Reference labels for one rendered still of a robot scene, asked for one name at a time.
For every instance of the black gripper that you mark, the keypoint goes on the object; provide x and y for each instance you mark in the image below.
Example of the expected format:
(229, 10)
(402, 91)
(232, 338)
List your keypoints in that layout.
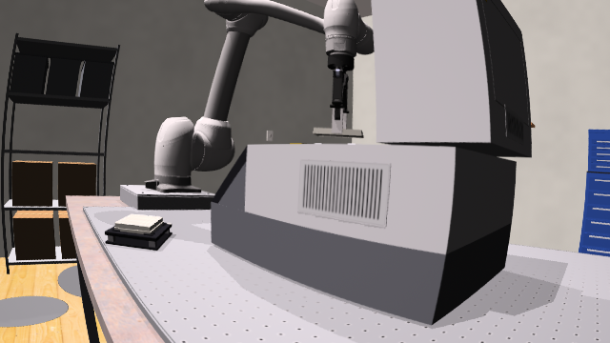
(340, 63)

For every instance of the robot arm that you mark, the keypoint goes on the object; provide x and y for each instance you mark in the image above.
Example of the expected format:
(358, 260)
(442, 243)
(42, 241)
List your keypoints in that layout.
(180, 146)

